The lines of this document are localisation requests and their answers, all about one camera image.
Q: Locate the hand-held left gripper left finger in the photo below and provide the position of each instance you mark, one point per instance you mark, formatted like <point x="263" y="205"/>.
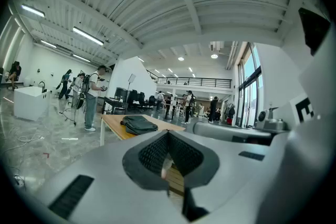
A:
<point x="105" y="186"/>

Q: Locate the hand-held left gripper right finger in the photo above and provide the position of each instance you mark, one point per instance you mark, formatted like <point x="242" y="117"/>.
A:
<point x="236" y="181"/>

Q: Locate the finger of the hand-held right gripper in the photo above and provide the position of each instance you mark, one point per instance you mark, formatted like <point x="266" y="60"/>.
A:
<point x="228" y="130"/>

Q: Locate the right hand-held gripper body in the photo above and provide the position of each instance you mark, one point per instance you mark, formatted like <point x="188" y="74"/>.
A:
<point x="320" y="81"/>

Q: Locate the dark grey backpack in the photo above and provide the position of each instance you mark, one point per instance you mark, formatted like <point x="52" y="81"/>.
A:
<point x="139" y="124"/>

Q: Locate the tall glass window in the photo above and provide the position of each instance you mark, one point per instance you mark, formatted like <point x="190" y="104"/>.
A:
<point x="249" y="91"/>

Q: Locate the black balcony railing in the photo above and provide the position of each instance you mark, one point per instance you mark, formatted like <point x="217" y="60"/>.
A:
<point x="194" y="81"/>

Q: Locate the wooden slatted bench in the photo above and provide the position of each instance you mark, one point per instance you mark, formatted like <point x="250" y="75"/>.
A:
<point x="175" y="178"/>

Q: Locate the black desk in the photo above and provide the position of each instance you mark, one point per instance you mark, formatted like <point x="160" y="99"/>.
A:
<point x="115" y="105"/>

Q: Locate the white counter block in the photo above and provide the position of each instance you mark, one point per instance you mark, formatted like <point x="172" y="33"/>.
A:
<point x="30" y="103"/>

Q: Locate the long ceiling light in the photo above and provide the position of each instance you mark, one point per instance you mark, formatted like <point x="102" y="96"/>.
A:
<point x="88" y="36"/>
<point x="32" y="10"/>
<point x="81" y="58"/>
<point x="48" y="44"/>

